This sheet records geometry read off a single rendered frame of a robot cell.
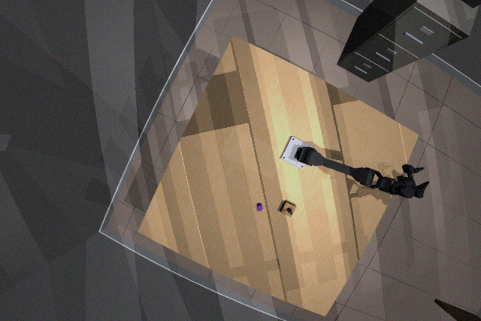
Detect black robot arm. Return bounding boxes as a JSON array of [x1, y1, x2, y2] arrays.
[[294, 147, 415, 198]]

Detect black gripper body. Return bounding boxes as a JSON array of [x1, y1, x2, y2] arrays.
[[398, 164, 424, 198]]

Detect tan square block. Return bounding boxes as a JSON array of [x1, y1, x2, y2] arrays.
[[280, 200, 296, 217]]

